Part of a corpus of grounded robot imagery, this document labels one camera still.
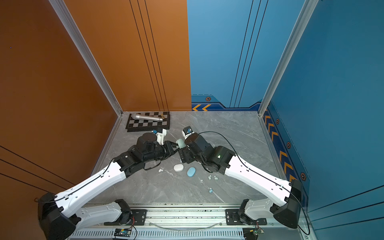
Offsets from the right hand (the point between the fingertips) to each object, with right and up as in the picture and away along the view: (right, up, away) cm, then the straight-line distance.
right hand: (186, 147), depth 71 cm
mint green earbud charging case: (-3, +2, +1) cm, 4 cm away
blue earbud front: (+13, -25, +10) cm, 30 cm away
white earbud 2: (+12, -20, +16) cm, 28 cm away
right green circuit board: (+31, -41, 0) cm, 52 cm away
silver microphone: (-40, +18, +38) cm, 58 cm away
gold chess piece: (-21, +17, +38) cm, 47 cm away
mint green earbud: (+16, -20, +14) cm, 29 cm away
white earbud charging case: (-6, -15, +18) cm, 24 cm away
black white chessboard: (-40, +11, +38) cm, 56 cm away
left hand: (-2, +1, +1) cm, 2 cm away
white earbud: (-17, -16, +18) cm, 29 cm away
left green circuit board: (-30, -41, 0) cm, 51 cm away
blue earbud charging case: (+1, -17, +16) cm, 23 cm away
